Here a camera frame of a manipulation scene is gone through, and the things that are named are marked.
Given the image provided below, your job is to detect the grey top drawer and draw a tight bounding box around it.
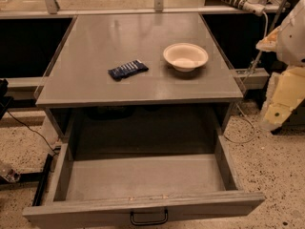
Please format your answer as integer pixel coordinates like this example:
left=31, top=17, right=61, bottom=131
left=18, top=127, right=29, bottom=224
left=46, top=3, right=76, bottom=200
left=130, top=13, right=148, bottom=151
left=23, top=136, right=265, bottom=229

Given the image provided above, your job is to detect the black floor rail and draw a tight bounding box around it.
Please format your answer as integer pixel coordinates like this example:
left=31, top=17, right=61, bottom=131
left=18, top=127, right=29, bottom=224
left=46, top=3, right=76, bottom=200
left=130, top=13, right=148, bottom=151
left=32, top=155, right=53, bottom=206

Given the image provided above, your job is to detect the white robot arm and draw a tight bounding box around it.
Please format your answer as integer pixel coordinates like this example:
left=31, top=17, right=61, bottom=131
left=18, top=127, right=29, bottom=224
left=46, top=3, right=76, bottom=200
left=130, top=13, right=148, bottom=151
left=256, top=0, right=305, bottom=131

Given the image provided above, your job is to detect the black cable on floor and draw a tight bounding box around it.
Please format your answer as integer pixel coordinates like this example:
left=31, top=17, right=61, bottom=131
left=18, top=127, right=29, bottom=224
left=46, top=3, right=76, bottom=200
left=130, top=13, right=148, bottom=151
left=6, top=110, right=60, bottom=156

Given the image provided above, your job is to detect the white power strip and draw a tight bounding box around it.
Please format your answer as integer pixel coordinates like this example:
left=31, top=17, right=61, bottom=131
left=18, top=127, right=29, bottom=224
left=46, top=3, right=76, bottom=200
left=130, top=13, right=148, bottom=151
left=221, top=0, right=265, bottom=16

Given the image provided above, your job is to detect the grey metal cabinet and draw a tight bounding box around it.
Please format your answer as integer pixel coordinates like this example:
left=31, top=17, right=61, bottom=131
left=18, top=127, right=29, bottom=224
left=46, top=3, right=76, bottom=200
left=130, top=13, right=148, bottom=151
left=36, top=13, right=242, bottom=136

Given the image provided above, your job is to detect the grey metal frame rail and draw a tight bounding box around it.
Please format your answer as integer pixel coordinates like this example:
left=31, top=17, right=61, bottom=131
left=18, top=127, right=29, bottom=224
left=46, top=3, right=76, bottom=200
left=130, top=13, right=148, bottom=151
left=0, top=3, right=290, bottom=20

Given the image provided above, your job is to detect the white power cable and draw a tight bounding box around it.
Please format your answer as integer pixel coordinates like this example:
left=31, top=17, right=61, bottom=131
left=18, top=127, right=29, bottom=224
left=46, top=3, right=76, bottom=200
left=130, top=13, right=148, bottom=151
left=222, top=10, right=270, bottom=145

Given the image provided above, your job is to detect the black drawer handle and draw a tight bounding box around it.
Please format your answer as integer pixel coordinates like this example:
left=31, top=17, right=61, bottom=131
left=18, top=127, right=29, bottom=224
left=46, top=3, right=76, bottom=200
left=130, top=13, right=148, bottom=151
left=130, top=209, right=169, bottom=226

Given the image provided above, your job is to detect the white paper bowl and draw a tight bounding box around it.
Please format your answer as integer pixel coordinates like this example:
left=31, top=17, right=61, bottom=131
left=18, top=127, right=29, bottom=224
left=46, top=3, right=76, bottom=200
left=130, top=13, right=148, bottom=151
left=163, top=43, right=209, bottom=73

